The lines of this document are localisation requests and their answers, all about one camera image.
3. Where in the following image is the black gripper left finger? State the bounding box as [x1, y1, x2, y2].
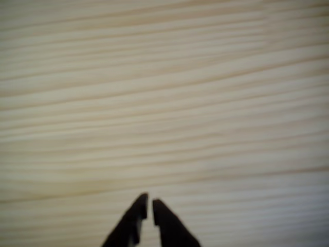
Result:
[101, 192, 150, 247]

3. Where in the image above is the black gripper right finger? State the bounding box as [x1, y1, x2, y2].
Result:
[152, 198, 203, 247]

